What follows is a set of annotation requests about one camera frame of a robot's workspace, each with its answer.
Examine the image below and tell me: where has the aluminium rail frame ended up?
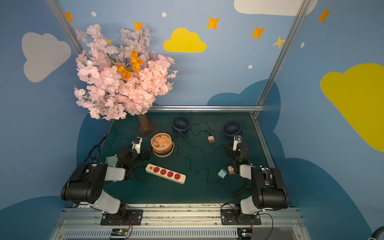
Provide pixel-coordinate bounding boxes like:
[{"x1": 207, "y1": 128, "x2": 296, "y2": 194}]
[{"x1": 50, "y1": 204, "x2": 310, "y2": 240}]

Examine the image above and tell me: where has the beige red power strip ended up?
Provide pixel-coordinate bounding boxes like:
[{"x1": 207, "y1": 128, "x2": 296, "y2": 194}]
[{"x1": 145, "y1": 164, "x2": 186, "y2": 185}]

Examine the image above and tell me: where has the right navy desk fan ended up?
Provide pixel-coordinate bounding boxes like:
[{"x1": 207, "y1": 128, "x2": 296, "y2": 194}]
[{"x1": 223, "y1": 121, "x2": 242, "y2": 139}]

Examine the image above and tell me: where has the pink usb adapter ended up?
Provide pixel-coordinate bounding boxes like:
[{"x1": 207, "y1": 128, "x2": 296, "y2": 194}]
[
  {"x1": 208, "y1": 136, "x2": 216, "y2": 144},
  {"x1": 228, "y1": 166, "x2": 236, "y2": 175}
]

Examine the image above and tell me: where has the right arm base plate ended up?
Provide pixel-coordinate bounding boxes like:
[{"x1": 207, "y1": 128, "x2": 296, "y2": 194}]
[{"x1": 220, "y1": 209, "x2": 262, "y2": 226}]

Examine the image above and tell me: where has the orange desk fan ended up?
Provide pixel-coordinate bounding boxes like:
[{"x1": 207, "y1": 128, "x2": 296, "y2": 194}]
[{"x1": 151, "y1": 133, "x2": 175, "y2": 158}]

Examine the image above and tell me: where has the mint green usb adapter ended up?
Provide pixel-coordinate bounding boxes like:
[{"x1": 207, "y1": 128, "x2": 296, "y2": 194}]
[{"x1": 218, "y1": 169, "x2": 228, "y2": 179}]

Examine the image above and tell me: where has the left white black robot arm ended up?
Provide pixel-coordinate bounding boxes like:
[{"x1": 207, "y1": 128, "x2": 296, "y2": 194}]
[{"x1": 61, "y1": 147, "x2": 151, "y2": 226}]

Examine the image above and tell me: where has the power strip black cord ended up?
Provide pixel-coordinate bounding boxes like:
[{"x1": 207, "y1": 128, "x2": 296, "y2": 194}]
[{"x1": 127, "y1": 161, "x2": 152, "y2": 182}]

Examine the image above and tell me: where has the left navy desk fan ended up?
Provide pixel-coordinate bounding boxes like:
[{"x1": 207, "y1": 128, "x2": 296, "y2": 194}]
[{"x1": 172, "y1": 117, "x2": 191, "y2": 134}]

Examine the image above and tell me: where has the orange fan black cable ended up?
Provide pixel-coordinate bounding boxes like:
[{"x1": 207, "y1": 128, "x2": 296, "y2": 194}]
[{"x1": 173, "y1": 143, "x2": 223, "y2": 184}]

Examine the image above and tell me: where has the navy desk fan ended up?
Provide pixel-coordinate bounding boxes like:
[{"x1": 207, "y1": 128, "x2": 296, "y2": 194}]
[
  {"x1": 223, "y1": 121, "x2": 242, "y2": 139},
  {"x1": 172, "y1": 117, "x2": 191, "y2": 134}
]

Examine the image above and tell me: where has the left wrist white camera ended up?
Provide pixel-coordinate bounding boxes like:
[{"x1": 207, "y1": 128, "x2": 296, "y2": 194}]
[{"x1": 132, "y1": 137, "x2": 143, "y2": 154}]

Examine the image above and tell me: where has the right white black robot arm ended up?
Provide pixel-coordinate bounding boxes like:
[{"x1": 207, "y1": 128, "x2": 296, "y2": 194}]
[{"x1": 221, "y1": 142, "x2": 290, "y2": 225}]

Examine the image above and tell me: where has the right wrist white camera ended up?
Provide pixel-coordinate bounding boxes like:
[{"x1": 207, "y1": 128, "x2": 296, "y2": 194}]
[{"x1": 233, "y1": 135, "x2": 242, "y2": 152}]

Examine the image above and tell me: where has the left green circuit board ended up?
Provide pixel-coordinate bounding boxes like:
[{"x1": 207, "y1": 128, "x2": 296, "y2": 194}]
[{"x1": 110, "y1": 229, "x2": 130, "y2": 238}]

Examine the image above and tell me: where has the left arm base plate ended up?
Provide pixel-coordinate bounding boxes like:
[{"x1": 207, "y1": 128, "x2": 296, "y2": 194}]
[{"x1": 100, "y1": 209, "x2": 144, "y2": 226}]

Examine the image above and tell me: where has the mint green plastic scoop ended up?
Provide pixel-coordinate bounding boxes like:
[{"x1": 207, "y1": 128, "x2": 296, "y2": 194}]
[{"x1": 106, "y1": 155, "x2": 118, "y2": 167}]

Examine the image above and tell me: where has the wrist white camera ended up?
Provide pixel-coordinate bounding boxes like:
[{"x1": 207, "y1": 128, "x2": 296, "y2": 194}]
[
  {"x1": 233, "y1": 135, "x2": 242, "y2": 152},
  {"x1": 132, "y1": 137, "x2": 143, "y2": 154}
]

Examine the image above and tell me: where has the pink cherry blossom tree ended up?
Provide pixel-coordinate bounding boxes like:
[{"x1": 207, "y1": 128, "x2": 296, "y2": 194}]
[{"x1": 74, "y1": 24, "x2": 178, "y2": 137}]

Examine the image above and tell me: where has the right green circuit board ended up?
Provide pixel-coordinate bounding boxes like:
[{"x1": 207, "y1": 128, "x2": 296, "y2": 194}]
[{"x1": 237, "y1": 228, "x2": 253, "y2": 240}]

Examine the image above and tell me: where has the green circuit board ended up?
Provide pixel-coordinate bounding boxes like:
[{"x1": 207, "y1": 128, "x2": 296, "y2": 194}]
[
  {"x1": 110, "y1": 229, "x2": 130, "y2": 238},
  {"x1": 237, "y1": 228, "x2": 253, "y2": 240}
]

